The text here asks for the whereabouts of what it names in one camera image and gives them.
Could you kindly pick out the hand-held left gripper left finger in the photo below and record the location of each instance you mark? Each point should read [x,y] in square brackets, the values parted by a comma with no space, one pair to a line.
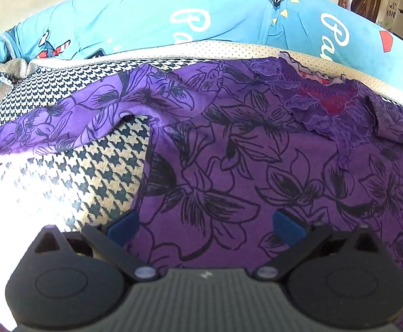
[123,227]

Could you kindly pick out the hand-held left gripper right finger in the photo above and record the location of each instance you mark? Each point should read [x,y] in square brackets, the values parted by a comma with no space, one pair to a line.
[288,227]

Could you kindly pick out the purple floral garment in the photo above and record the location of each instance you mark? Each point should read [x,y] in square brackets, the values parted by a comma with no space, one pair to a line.
[239,166]

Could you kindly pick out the houndstooth sofa mat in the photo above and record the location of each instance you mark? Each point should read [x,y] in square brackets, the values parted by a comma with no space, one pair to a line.
[84,179]

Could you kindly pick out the white printed apron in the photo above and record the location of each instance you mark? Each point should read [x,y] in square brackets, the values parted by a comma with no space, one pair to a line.
[389,8]

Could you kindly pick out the brown round-back chair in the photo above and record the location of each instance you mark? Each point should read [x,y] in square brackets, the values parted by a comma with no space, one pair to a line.
[360,5]

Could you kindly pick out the blue printed quilt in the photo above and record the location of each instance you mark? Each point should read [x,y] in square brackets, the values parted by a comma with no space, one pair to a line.
[136,7]

